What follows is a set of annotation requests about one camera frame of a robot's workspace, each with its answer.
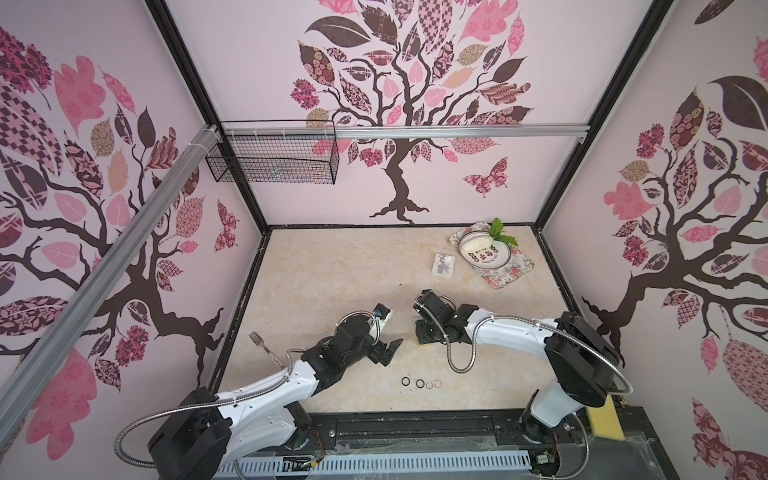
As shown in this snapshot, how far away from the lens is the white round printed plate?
3.58ft

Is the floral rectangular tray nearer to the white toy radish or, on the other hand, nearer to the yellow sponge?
the white toy radish

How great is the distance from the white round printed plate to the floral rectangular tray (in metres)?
0.01

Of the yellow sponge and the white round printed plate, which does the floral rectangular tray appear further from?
the yellow sponge

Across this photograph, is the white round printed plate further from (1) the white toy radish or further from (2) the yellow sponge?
(2) the yellow sponge

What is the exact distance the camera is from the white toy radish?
44.2 inches

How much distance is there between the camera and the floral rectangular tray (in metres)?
1.06

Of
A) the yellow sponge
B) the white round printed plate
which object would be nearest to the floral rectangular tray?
the white round printed plate

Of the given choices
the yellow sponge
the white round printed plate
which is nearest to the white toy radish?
the white round printed plate

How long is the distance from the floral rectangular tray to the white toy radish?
5 centimetres
